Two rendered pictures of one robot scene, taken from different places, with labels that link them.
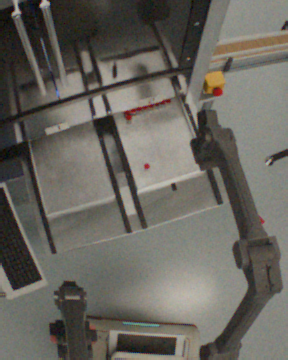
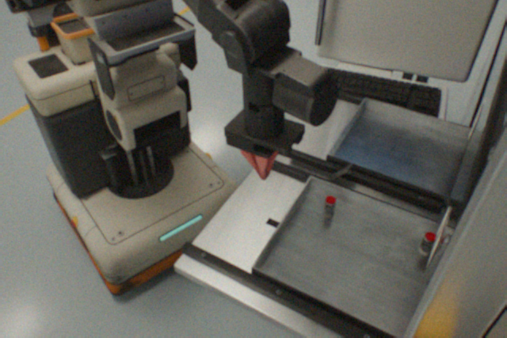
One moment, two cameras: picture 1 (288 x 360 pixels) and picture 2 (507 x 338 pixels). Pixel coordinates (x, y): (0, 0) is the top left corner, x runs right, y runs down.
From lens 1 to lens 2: 1.34 m
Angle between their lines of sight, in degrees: 60
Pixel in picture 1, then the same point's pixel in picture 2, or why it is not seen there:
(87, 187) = (363, 152)
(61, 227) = (339, 110)
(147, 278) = (219, 313)
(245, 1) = not seen: outside the picture
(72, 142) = (442, 176)
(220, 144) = not seen: outside the picture
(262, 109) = not seen: outside the picture
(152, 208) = (272, 184)
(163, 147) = (341, 256)
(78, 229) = not seen: hidden behind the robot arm
